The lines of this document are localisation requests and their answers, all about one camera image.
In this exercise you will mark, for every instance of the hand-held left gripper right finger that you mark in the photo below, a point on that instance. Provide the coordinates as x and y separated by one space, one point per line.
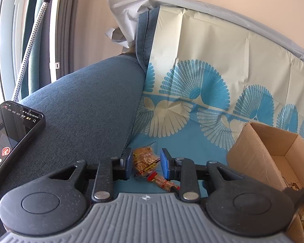
164 165

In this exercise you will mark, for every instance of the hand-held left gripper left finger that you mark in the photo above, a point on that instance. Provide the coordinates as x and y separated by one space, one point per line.
128 164

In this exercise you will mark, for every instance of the clear orange cracker packet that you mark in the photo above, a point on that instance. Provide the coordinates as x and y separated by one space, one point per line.
144 160

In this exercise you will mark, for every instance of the red snack bar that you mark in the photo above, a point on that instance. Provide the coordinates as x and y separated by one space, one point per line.
163 183

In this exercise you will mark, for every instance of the brown cardboard box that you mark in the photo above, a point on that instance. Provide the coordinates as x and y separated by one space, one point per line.
255 151

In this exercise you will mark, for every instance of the blue cream fan-print sheet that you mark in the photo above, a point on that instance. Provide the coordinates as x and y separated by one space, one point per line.
205 55

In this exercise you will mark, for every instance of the black smartphone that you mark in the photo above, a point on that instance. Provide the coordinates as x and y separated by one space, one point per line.
12 136

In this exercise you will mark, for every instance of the white curtain clip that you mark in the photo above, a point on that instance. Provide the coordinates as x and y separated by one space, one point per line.
56 65

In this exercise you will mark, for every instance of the teal curtain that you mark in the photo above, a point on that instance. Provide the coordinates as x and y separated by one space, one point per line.
39 63

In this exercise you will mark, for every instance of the grey curtain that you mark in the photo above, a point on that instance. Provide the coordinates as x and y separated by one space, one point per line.
68 30

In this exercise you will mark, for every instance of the white dotted pole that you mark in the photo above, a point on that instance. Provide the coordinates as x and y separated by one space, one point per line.
27 50

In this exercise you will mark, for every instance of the grey plastic sheet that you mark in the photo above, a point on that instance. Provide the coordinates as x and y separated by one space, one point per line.
131 12

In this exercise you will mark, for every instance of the white window frame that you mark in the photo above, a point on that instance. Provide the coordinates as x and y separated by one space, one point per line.
8 30

